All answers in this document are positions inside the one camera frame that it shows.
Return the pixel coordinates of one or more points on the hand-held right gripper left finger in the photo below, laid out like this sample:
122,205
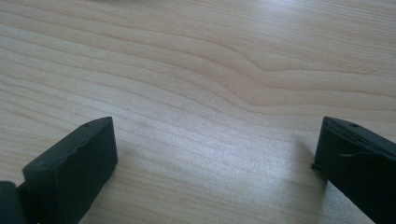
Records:
70,174

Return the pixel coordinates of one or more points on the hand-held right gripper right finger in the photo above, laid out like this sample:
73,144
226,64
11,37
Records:
358,168

